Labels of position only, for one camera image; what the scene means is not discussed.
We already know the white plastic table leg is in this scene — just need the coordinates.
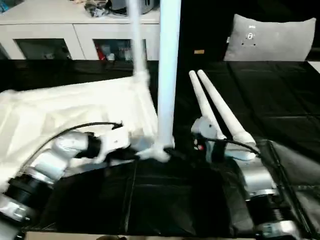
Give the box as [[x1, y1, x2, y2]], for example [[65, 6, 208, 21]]
[[188, 71, 227, 142], [197, 69, 259, 160], [127, 0, 152, 90], [150, 0, 182, 162]]

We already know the white plastic table top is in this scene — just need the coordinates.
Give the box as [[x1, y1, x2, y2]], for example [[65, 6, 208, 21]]
[[0, 75, 175, 193]]

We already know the black work mat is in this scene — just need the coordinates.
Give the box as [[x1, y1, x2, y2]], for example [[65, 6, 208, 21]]
[[0, 59, 320, 238]]

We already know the black cabinet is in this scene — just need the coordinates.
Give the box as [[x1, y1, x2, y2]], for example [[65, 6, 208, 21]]
[[180, 0, 236, 62]]

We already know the grey cushion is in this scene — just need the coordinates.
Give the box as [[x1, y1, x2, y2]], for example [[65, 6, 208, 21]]
[[224, 14, 317, 62]]

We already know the white board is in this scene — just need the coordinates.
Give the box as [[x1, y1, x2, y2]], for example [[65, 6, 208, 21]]
[[307, 60, 320, 74]]

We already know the dark gear on cabinet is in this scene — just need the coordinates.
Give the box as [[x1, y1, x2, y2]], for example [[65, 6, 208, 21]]
[[84, 0, 161, 18]]

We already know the white cabinet with glass doors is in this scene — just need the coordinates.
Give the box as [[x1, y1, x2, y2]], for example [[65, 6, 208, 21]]
[[0, 0, 162, 62]]

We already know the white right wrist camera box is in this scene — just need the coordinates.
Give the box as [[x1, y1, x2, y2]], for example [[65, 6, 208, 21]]
[[191, 117, 221, 141]]

